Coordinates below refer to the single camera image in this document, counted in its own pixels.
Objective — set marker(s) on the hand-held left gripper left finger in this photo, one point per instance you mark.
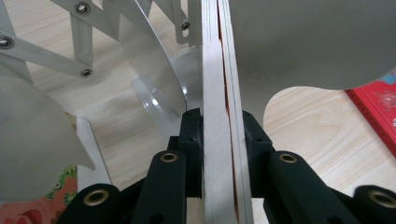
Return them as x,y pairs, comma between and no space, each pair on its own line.
193,140

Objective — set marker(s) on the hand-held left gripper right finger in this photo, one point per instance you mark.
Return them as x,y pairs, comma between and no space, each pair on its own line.
257,140

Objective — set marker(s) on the white expandable bookend rack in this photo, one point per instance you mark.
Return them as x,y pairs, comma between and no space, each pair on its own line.
149,62

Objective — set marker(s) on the colourful animals picture book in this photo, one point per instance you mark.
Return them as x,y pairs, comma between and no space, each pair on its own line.
218,124

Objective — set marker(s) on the red book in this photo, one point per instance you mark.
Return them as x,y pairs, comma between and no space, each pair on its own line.
378,105

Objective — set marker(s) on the blue monster picture book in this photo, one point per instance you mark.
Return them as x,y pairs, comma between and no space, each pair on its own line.
59,199

